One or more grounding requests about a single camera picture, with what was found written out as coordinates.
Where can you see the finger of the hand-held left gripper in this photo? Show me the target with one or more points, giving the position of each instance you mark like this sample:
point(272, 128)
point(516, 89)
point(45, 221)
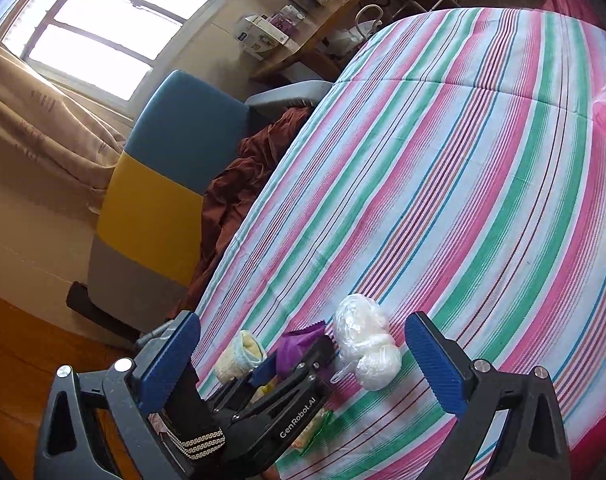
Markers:
point(293, 405)
point(264, 372)

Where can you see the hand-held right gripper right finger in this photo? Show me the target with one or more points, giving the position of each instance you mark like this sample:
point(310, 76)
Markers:
point(435, 360)

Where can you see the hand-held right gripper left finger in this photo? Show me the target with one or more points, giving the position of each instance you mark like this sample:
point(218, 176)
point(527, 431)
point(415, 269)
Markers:
point(175, 355)

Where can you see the purple pouch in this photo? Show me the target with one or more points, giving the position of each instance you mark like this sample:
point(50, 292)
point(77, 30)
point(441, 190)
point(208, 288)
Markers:
point(293, 350)

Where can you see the black sock striped cuff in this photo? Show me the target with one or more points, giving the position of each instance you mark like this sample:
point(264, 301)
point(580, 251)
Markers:
point(188, 410)

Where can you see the white plastic-wrapped ball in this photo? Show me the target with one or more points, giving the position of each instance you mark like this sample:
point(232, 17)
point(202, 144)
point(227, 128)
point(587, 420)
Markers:
point(368, 355)

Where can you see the yellow label cracker packet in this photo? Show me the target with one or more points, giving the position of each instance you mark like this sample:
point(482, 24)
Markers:
point(310, 430)

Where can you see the beige rolled sock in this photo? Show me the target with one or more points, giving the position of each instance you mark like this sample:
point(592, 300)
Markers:
point(235, 360)

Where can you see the brown cloth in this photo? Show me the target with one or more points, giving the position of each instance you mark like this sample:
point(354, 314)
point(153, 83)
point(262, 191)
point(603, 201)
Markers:
point(233, 185)

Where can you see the striped bedsheet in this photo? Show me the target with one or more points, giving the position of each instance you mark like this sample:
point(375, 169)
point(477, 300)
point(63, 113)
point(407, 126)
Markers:
point(433, 160)

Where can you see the blue yellow grey armchair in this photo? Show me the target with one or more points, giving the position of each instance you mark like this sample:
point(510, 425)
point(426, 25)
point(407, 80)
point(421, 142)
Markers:
point(183, 125)

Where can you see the white carton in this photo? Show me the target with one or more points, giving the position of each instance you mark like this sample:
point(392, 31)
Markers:
point(260, 37)

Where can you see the white plastic bag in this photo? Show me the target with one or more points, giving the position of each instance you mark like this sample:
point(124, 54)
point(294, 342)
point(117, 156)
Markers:
point(353, 35)

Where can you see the purple packet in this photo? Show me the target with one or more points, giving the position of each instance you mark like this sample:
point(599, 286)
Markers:
point(285, 22)

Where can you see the window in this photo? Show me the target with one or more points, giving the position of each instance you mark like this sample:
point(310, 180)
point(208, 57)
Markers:
point(108, 10)

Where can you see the wooden desk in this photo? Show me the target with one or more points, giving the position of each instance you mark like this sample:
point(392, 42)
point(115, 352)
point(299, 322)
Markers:
point(328, 25)

